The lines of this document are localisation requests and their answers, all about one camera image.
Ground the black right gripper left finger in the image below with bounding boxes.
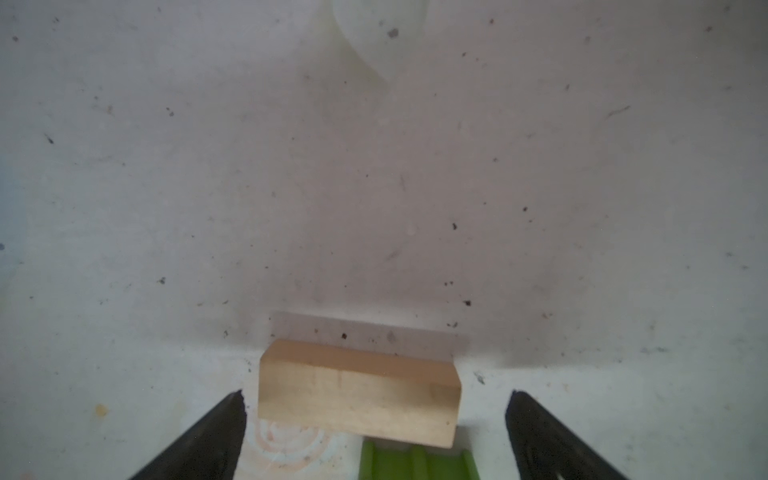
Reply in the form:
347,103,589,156
131,390,247,480

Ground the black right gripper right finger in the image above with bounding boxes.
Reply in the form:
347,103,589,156
505,390,626,480

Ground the natural wood block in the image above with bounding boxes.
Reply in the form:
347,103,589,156
257,340,462,448

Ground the green wood block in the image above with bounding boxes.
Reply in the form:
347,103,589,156
357,440,480,480

